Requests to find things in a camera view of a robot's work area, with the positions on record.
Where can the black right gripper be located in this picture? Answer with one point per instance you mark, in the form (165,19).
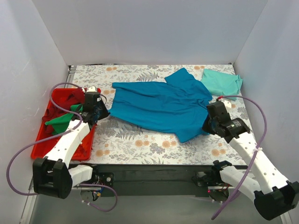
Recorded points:
(210,126)

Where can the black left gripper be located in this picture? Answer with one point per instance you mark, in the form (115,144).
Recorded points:
(100,112)

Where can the blue t shirt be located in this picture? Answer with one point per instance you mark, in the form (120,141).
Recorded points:
(177,105)

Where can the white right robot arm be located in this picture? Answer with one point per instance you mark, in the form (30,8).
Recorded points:
(271,192)

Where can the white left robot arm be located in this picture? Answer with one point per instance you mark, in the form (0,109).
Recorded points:
(51,174)

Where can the dark red t shirt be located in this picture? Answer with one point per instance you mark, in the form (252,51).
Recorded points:
(68,99)

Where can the floral patterned table mat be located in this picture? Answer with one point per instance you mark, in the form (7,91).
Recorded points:
(118,142)

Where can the folded mint green t shirt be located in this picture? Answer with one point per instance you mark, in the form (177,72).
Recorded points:
(221,84)

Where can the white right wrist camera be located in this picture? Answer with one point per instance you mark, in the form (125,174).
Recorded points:
(226,103)

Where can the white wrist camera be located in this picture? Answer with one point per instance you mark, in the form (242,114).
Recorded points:
(90,89)
(226,103)

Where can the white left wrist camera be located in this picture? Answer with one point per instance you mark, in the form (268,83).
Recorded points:
(90,89)

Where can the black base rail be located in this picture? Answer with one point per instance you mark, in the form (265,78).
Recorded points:
(156,180)

